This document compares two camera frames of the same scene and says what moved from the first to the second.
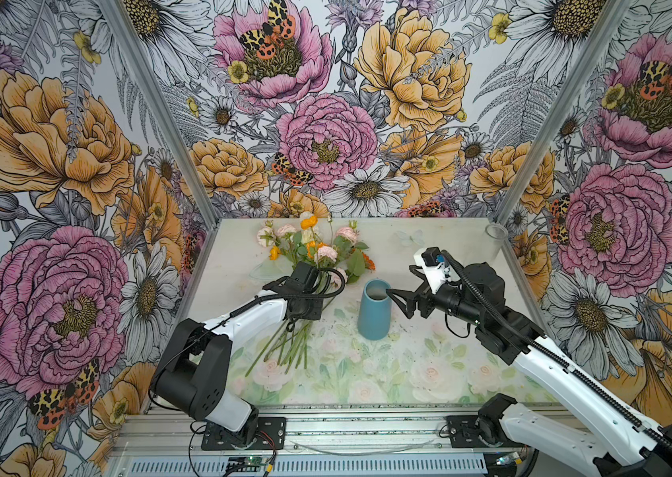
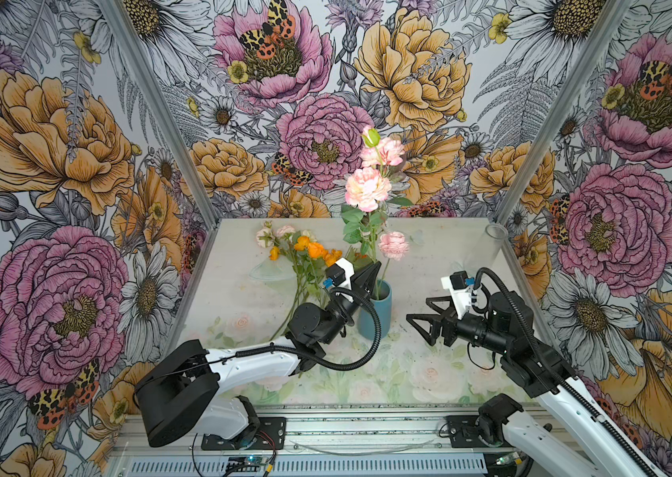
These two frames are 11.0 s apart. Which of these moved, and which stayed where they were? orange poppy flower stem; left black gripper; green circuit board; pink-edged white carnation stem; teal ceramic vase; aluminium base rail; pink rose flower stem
Moved: pink rose flower stem; orange poppy flower stem; left black gripper
Stayed: teal ceramic vase; aluminium base rail; pink-edged white carnation stem; green circuit board
